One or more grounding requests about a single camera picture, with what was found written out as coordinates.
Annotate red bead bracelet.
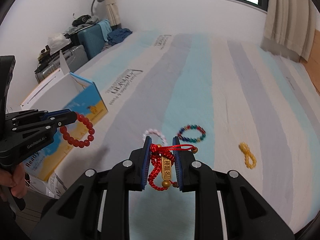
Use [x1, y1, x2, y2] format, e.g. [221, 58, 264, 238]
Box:
[59, 113, 96, 148]

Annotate red cord gold charm bracelet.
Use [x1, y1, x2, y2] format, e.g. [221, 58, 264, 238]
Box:
[147, 143, 199, 191]

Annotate pink white bead bracelet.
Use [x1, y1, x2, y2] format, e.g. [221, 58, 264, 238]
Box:
[141, 128, 169, 146]

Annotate multicolour bead bracelet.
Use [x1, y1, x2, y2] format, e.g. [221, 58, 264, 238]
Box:
[177, 124, 207, 143]

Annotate yellow bead bracelet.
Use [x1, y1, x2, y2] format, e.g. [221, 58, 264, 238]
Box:
[238, 141, 258, 170]

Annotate person's left hand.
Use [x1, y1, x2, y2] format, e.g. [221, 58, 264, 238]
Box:
[0, 163, 27, 199]

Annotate blue yellow cardboard box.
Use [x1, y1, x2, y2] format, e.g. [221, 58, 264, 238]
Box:
[21, 61, 108, 181]

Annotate black items on suitcase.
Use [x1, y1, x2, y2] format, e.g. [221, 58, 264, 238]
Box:
[37, 45, 59, 63]

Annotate grey suitcase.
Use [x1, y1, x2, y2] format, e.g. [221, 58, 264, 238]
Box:
[35, 44, 90, 84]

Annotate white plastic bag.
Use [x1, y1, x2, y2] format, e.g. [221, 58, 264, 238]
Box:
[48, 33, 70, 50]

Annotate striped bed sheet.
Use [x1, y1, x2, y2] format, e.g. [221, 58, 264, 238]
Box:
[55, 31, 319, 232]

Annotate teal suitcase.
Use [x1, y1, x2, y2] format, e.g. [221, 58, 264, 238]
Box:
[76, 19, 112, 60]

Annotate blue clothes pile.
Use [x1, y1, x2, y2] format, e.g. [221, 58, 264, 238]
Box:
[107, 28, 132, 46]

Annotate black clothes on suitcase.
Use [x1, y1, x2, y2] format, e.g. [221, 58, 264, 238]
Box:
[72, 15, 100, 27]

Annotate beige left curtain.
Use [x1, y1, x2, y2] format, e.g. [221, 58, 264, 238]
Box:
[104, 0, 121, 27]

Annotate beige curtain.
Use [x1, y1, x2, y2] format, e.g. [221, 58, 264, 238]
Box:
[104, 0, 121, 27]
[261, 0, 316, 61]

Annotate beige right curtain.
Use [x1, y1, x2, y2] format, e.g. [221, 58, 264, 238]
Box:
[261, 0, 316, 61]

